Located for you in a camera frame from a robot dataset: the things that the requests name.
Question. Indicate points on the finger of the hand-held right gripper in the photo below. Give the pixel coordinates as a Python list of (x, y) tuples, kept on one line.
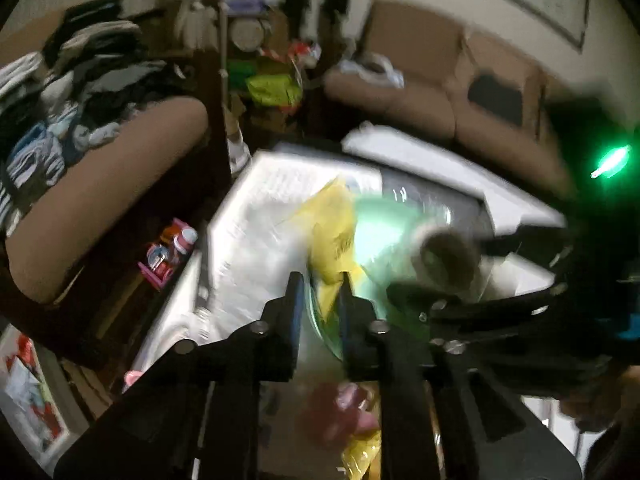
[(530, 242), (500, 315)]

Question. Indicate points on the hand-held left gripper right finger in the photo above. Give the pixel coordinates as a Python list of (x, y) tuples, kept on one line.
[(345, 310)]

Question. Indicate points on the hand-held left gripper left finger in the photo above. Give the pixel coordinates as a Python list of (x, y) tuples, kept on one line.
[(296, 310)]

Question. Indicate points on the yellow snack bag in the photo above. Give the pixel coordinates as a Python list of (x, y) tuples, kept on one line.
[(332, 240)]

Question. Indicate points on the tape roll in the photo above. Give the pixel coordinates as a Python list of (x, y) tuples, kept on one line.
[(447, 260)]

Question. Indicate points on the clear glass bowl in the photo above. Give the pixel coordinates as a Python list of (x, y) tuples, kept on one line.
[(385, 240)]

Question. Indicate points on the pink snack packet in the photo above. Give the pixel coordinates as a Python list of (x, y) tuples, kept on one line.
[(340, 412)]

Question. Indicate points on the pink bottle holder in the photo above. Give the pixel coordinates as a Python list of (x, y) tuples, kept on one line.
[(167, 255)]

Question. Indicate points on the orange yellow snack packet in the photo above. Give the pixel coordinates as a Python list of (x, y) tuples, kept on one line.
[(362, 455)]

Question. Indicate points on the black cushion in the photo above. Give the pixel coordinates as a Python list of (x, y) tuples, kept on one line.
[(495, 100)]

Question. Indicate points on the beige sofa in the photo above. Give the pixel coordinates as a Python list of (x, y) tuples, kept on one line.
[(425, 90)]

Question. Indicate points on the bright green bag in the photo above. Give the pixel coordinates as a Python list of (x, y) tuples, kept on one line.
[(272, 91)]

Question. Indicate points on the brown armchair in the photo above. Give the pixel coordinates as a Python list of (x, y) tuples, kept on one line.
[(125, 160)]

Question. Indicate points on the white plastic bag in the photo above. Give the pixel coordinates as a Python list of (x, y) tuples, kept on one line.
[(372, 71)]

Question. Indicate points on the round white tin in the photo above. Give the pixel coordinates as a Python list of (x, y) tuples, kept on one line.
[(250, 34)]

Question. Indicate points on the black speaker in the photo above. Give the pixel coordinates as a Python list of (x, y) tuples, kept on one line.
[(337, 1), (298, 0)]

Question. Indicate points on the pile of folded clothes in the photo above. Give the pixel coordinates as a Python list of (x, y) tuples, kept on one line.
[(100, 70)]

